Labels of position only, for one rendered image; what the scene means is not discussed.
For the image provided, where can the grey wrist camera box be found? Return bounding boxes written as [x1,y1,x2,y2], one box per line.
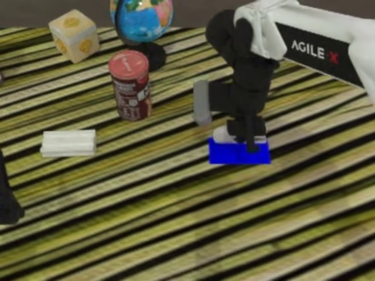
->
[192,80,212,127]

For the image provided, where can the globe on black stand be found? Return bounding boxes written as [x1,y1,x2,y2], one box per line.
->
[109,0,175,71]

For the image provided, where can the red cylindrical can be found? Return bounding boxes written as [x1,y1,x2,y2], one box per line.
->
[107,49,153,122]

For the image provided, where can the blue flat block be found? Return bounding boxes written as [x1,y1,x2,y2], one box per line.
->
[207,136,272,165]

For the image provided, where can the cream dice with yellow dots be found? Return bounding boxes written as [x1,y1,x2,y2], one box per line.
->
[47,8,101,64]

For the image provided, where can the white stacked block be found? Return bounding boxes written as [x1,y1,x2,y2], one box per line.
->
[39,129,97,158]

